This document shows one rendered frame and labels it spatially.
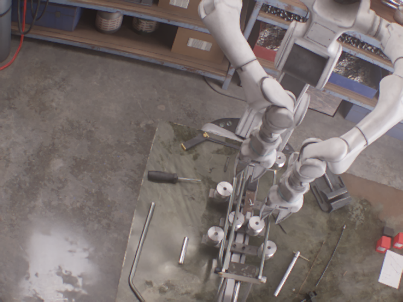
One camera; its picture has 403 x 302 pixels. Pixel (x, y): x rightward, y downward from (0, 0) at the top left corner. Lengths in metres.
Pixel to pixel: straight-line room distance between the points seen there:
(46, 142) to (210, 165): 1.25
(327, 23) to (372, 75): 1.61
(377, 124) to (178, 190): 0.78
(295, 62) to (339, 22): 0.36
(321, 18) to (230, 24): 0.45
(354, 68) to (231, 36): 1.98
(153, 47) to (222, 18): 1.88
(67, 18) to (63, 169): 0.93
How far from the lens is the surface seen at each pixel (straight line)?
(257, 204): 1.95
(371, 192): 2.23
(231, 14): 1.49
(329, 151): 1.44
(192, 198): 1.96
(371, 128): 1.48
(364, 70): 3.41
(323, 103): 3.46
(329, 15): 1.84
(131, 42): 3.35
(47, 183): 2.93
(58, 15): 3.33
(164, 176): 1.95
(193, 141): 2.05
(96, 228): 2.83
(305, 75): 2.12
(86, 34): 3.39
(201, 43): 3.25
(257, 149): 1.65
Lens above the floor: 2.57
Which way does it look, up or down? 56 degrees down
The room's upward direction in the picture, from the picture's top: 23 degrees clockwise
